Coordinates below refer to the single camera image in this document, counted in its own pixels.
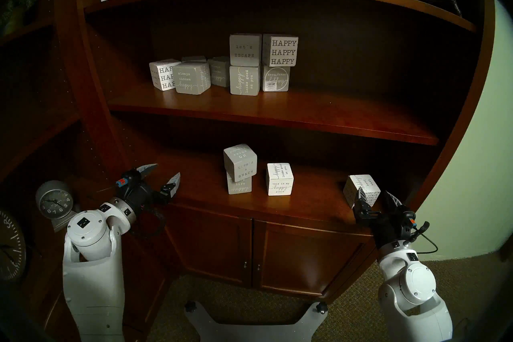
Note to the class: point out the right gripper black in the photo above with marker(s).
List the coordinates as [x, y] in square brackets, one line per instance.
[390, 229]

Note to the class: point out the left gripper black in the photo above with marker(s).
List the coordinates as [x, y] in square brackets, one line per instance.
[138, 195]

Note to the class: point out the white cube happy place print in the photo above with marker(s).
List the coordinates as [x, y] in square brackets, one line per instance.
[370, 189]

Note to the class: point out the grey cube life's a beach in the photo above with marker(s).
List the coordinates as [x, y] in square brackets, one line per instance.
[239, 163]

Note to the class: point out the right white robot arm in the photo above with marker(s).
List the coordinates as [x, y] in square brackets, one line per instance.
[413, 297]

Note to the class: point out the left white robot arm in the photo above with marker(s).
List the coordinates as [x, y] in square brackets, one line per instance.
[92, 265]

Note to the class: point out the grey cube live life happy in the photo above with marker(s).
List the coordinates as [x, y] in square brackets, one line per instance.
[239, 187]

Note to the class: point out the white HAPPY print cube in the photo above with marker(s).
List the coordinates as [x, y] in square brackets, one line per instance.
[280, 50]
[160, 74]

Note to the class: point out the grey cube always choose happy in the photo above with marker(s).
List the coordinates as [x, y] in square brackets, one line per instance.
[188, 78]

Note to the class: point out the white cube my happy place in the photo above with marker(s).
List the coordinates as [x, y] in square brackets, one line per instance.
[279, 181]

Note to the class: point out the small grey alarm clock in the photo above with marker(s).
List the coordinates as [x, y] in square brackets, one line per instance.
[54, 201]

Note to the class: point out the grey cube faint script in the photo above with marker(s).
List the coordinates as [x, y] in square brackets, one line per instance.
[219, 72]

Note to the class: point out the plain grey cube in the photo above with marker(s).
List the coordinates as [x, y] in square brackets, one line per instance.
[194, 59]

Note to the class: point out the grey cube happy looks good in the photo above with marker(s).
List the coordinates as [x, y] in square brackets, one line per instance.
[244, 80]

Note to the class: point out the brown wooden arched bookcase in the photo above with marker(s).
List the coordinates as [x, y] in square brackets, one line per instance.
[280, 108]

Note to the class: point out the white cube with barcode label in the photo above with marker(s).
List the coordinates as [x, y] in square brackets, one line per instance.
[276, 78]

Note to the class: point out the grey cube let's escape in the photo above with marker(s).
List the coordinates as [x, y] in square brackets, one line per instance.
[245, 49]

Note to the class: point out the large round wall clock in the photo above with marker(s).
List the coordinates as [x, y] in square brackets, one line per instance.
[11, 249]

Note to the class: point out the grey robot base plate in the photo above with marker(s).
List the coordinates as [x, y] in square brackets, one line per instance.
[248, 333]

